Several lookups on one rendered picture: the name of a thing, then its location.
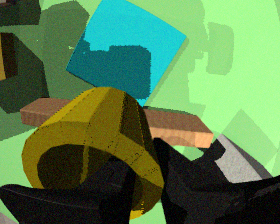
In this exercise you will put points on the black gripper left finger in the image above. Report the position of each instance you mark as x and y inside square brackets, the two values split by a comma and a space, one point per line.
[104, 198]

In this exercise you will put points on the yellow flat block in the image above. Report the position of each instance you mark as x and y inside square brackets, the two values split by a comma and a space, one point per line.
[7, 56]

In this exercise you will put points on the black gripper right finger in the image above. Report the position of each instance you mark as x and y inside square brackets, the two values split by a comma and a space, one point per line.
[192, 196]

